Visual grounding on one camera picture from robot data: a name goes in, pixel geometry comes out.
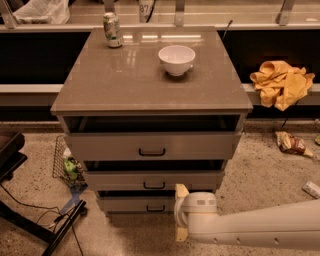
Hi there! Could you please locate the white plastic bag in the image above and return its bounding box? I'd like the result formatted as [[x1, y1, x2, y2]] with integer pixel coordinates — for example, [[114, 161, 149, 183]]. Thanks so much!
[[13, 0, 70, 24]]

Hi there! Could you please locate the wire mesh basket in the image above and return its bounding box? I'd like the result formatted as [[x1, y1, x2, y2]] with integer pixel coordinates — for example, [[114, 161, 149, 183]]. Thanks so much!
[[52, 135, 86, 190]]

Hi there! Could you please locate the grey drawer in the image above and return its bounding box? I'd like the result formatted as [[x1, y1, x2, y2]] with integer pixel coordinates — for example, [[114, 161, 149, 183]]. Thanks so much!
[[84, 171, 224, 191], [96, 195, 215, 214], [65, 132, 241, 161]]

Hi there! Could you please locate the grey drawer cabinet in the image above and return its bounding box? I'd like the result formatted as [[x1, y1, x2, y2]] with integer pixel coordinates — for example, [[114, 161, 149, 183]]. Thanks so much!
[[51, 28, 252, 200]]

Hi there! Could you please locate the green white soda can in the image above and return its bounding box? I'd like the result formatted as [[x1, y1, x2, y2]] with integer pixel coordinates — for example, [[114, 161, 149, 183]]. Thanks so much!
[[103, 12, 122, 48]]

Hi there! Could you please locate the black floor cable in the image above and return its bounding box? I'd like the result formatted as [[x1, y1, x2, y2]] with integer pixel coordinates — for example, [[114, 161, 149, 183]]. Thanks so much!
[[0, 183, 84, 256]]

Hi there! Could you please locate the white small box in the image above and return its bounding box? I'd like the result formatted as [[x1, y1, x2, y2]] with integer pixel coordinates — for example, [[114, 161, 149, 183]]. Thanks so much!
[[302, 181, 320, 199]]

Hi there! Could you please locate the brown snack packet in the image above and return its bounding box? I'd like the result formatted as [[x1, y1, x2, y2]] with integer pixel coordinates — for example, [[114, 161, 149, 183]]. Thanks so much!
[[275, 131, 314, 158]]

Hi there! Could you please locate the blue tape strip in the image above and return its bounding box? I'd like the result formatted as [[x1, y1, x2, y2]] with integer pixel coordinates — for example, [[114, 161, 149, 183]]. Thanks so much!
[[60, 188, 85, 214]]

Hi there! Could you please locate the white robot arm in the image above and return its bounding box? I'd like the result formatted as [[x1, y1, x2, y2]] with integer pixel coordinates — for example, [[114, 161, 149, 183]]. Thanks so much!
[[174, 184, 320, 251]]

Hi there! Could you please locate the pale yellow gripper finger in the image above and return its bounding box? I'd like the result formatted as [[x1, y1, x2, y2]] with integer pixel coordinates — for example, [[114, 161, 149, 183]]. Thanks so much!
[[175, 184, 189, 200]]

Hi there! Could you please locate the yellow crumpled cloth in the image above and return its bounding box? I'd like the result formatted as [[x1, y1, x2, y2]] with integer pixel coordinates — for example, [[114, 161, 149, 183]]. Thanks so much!
[[250, 61, 315, 111]]

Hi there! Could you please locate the white ceramic bowl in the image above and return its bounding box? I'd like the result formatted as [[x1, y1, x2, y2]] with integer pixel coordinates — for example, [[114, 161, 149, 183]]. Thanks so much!
[[158, 45, 196, 76]]

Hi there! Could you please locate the black chair base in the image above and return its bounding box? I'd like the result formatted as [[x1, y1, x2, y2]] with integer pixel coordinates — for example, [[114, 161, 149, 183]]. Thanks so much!
[[0, 131, 88, 256]]

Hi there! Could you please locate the green snack bag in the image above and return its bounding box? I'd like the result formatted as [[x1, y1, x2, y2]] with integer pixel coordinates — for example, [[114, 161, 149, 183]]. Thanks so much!
[[64, 157, 78, 181]]

